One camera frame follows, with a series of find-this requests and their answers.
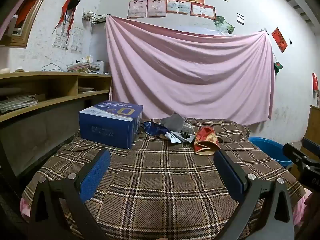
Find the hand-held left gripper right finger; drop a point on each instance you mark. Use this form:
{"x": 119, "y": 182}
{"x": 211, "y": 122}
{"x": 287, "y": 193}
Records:
{"x": 228, "y": 177}

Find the blue cardboard box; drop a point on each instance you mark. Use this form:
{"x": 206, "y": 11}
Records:
{"x": 107, "y": 127}

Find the blue foil wrapper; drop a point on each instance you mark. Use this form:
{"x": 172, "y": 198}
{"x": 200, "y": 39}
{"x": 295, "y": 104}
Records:
{"x": 152, "y": 128}

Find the wooden cabinet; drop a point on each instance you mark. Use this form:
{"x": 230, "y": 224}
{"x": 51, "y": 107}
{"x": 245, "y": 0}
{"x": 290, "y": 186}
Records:
{"x": 313, "y": 122}

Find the paper wall calendar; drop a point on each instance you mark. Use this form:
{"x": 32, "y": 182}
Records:
{"x": 75, "y": 40}

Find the red hanging ornament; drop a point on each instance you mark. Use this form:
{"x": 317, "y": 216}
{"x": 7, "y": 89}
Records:
{"x": 315, "y": 82}

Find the blue plastic basin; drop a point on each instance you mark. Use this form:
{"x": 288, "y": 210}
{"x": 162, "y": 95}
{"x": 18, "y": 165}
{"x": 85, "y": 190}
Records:
{"x": 270, "y": 150}

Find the red wall poster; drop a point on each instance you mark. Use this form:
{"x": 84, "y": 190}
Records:
{"x": 279, "y": 40}

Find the stack of papers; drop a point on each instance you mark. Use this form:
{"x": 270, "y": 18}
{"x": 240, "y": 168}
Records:
{"x": 17, "y": 103}

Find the green wall photo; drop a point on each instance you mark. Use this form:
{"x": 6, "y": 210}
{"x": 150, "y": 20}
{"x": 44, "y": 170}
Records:
{"x": 219, "y": 21}
{"x": 228, "y": 27}

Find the wooden shelf unit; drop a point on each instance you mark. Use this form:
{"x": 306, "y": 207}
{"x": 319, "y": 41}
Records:
{"x": 50, "y": 102}

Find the brown plaid blanket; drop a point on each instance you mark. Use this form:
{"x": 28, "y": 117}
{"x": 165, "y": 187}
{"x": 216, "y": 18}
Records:
{"x": 160, "y": 180}

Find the green cap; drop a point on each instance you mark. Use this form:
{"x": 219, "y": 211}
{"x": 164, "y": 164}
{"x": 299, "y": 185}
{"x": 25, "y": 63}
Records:
{"x": 278, "y": 67}

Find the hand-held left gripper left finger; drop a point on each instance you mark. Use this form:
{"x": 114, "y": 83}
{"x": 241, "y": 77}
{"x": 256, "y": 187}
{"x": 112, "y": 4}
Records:
{"x": 96, "y": 175}

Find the stack of books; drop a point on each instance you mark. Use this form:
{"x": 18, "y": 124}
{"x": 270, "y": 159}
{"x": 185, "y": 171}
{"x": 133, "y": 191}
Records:
{"x": 85, "y": 66}

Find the red tassel wall decoration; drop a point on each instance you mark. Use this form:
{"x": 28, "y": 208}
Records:
{"x": 68, "y": 5}

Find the black and white wall picture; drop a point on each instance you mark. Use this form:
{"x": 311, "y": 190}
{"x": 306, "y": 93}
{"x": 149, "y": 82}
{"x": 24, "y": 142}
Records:
{"x": 240, "y": 19}

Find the red snack packet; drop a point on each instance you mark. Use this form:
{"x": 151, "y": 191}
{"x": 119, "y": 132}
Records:
{"x": 206, "y": 140}

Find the pink hanging sheet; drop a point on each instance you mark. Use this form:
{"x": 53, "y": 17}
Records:
{"x": 190, "y": 72}

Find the wooden window frame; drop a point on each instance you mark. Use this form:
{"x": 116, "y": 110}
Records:
{"x": 31, "y": 17}

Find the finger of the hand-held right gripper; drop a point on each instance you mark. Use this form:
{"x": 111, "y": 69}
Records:
{"x": 311, "y": 145}
{"x": 296, "y": 155}

